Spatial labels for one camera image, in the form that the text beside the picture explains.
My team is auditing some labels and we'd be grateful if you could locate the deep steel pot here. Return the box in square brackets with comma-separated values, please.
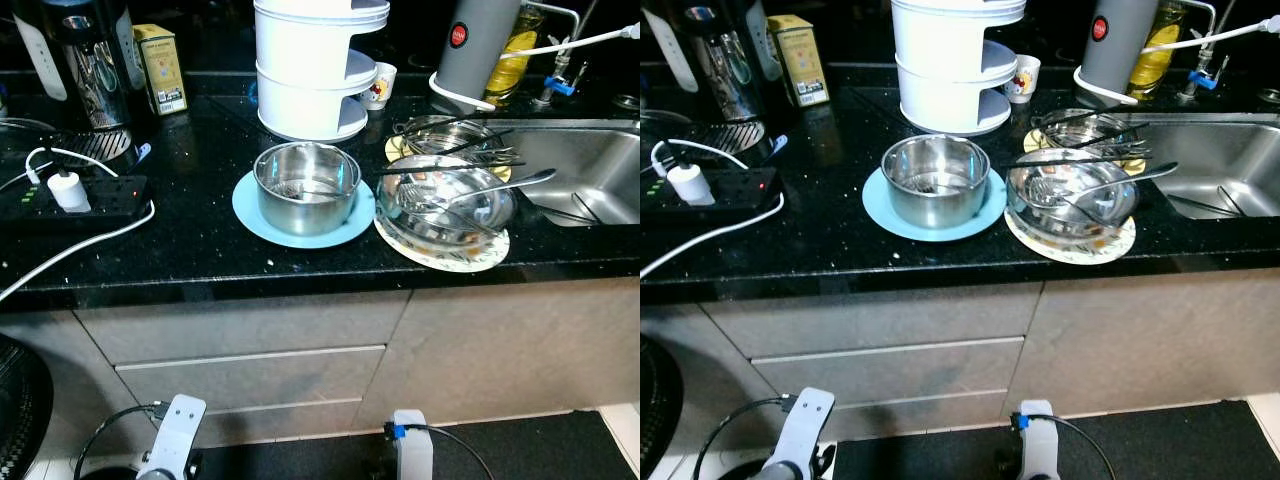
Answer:
[253, 141, 362, 237]
[881, 134, 991, 230]

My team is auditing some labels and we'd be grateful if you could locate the black chrome coffee machine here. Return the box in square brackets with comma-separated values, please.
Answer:
[10, 0, 148, 163]
[645, 0, 776, 153]

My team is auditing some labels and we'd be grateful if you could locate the wide steel bowl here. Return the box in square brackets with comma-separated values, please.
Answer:
[376, 168, 518, 249]
[1005, 160, 1141, 242]

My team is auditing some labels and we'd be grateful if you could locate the stainless steel sink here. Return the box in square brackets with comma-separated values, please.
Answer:
[1130, 112, 1280, 221]
[480, 118, 641, 228]

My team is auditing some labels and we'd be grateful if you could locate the black power strip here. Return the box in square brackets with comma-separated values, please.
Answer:
[0, 175, 151, 223]
[640, 167, 781, 216]

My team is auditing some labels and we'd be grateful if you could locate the steel spoon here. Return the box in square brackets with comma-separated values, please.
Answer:
[1065, 162, 1181, 206]
[440, 168, 559, 211]

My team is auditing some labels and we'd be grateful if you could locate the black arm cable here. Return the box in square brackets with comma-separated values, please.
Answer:
[693, 395, 796, 480]
[1010, 412, 1116, 480]
[385, 422, 496, 480]
[75, 402, 169, 480]

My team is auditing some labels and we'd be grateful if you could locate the grey cabinet door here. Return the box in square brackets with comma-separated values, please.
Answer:
[355, 278, 641, 431]
[1005, 268, 1280, 419]

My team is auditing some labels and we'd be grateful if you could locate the chrome tap with blue clip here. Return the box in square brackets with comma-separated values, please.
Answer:
[1175, 0, 1236, 101]
[535, 0, 601, 106]

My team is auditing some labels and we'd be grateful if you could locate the shallow steel bowl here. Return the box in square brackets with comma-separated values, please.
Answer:
[1040, 108, 1141, 159]
[400, 115, 506, 166]

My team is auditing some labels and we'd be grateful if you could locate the white power strip cord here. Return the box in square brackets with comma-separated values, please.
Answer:
[640, 192, 786, 279]
[0, 200, 157, 303]

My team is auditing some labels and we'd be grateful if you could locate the yellow plate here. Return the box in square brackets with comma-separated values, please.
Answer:
[1022, 128, 1151, 176]
[385, 135, 513, 184]

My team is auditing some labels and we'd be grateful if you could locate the cream patterned plate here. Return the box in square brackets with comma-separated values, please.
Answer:
[1003, 208, 1137, 266]
[373, 215, 511, 274]

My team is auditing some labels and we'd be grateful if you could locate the yellow oil bottle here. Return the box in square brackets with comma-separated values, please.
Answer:
[485, 5, 548, 106]
[1128, 0, 1188, 99]

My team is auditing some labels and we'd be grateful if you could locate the black floor mat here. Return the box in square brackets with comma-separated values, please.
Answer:
[833, 400, 1280, 480]
[200, 410, 638, 480]

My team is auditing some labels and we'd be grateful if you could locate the grey cylinder with red badge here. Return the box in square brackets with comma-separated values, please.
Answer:
[1073, 0, 1161, 108]
[430, 0, 523, 113]

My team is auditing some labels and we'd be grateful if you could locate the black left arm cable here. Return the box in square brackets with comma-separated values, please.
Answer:
[693, 395, 796, 480]
[75, 402, 169, 480]

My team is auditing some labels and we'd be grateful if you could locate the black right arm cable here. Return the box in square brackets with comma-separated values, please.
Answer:
[1010, 412, 1116, 480]
[385, 422, 496, 480]

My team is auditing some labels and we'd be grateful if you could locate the white tiered plastic container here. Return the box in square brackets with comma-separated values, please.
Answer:
[890, 0, 1028, 136]
[254, 0, 391, 143]

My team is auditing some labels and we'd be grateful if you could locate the white charger plug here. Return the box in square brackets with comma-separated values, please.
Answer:
[47, 170, 92, 213]
[667, 163, 713, 207]

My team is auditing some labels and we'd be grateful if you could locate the black round fan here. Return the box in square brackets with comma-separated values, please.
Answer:
[640, 335, 684, 480]
[0, 335, 54, 480]

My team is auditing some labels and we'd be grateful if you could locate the small white printed cup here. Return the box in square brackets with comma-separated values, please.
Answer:
[1003, 54, 1042, 104]
[362, 62, 398, 111]

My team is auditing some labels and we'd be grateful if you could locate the yellow cardboard box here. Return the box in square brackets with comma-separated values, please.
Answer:
[133, 24, 189, 117]
[768, 14, 831, 108]

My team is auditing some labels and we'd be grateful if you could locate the white hose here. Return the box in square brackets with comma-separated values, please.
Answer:
[1140, 15, 1280, 56]
[500, 22, 641, 59]

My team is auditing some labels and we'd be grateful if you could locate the light blue plate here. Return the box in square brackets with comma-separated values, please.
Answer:
[862, 165, 1008, 243]
[232, 168, 377, 249]

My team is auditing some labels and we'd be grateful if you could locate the thin white charger cable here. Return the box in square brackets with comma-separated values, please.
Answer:
[650, 138, 741, 181]
[25, 147, 119, 186]

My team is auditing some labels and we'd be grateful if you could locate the steel fork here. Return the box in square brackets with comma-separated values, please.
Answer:
[465, 145, 527, 168]
[398, 183, 476, 239]
[1028, 172, 1109, 236]
[1095, 138, 1153, 161]

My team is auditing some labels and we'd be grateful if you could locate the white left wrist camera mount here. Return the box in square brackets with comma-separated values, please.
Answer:
[770, 388, 836, 471]
[150, 394, 207, 476]

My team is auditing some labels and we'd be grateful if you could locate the grey cabinet side panel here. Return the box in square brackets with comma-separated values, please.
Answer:
[0, 310, 151, 471]
[640, 305, 791, 471]

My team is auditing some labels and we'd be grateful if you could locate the grey cabinet drawer front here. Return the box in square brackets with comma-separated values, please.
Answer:
[130, 400, 366, 448]
[750, 337, 1026, 406]
[75, 290, 411, 369]
[830, 390, 1011, 441]
[700, 283, 1044, 361]
[115, 347, 388, 413]

